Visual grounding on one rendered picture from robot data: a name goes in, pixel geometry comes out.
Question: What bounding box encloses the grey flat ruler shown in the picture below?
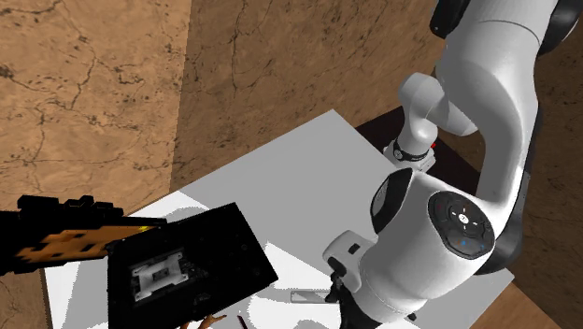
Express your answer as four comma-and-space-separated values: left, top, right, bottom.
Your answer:
290, 289, 334, 305

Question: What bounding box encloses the orange-brown branched object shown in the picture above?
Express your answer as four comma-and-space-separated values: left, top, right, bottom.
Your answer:
178, 313, 228, 329

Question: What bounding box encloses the black flat circuit board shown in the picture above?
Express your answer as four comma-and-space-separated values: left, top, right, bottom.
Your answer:
106, 202, 279, 329

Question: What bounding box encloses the dark robot stand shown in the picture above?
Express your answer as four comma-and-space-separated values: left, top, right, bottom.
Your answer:
355, 106, 485, 198

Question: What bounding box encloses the black and orange blocky object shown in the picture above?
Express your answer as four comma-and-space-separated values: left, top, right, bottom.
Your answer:
0, 193, 168, 278

